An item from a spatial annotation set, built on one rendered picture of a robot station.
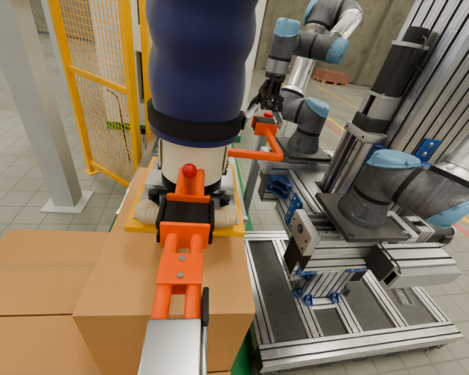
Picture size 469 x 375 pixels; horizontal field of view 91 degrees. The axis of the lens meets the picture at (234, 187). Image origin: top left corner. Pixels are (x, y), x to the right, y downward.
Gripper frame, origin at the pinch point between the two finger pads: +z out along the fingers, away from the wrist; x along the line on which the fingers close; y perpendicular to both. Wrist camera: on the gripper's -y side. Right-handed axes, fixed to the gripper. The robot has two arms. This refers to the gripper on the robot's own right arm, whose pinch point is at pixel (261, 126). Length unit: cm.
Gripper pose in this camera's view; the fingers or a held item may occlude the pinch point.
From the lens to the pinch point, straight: 95.8
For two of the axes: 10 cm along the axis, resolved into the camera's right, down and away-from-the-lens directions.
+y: 0.9, 5.9, -8.0
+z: -1.6, 8.0, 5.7
